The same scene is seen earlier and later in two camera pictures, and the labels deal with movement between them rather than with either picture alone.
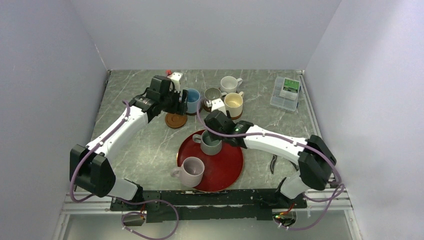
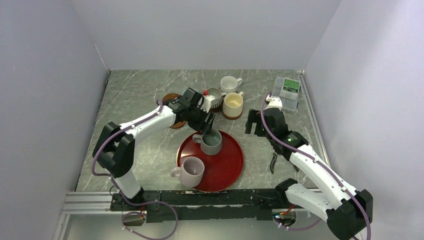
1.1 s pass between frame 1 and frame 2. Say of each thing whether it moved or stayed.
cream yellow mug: stayed
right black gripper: moved
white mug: stayed
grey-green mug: stayed
